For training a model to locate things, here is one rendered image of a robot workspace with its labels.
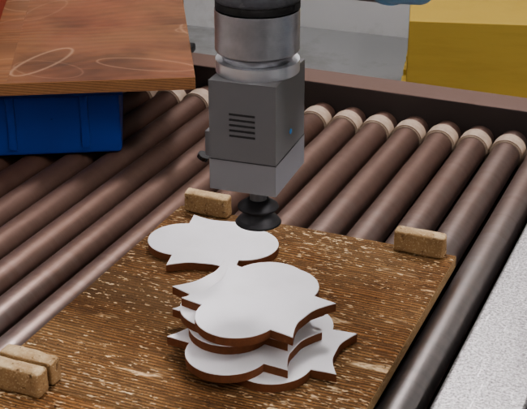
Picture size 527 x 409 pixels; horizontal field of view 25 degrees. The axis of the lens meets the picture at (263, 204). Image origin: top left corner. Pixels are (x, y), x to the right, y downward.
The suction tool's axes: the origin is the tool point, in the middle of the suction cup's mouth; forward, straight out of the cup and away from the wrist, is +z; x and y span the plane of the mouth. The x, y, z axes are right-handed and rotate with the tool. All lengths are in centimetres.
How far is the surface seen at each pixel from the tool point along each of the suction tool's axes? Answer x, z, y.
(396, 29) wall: -78, 104, -406
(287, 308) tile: 3.2, 8.5, 0.7
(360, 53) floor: -87, 107, -377
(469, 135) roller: 9, 15, -66
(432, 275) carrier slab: 13.3, 13.6, -19.7
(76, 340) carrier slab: -17.4, 13.5, 5.3
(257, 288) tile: -0.9, 8.5, -2.1
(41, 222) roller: -36.8, 16.2, -22.2
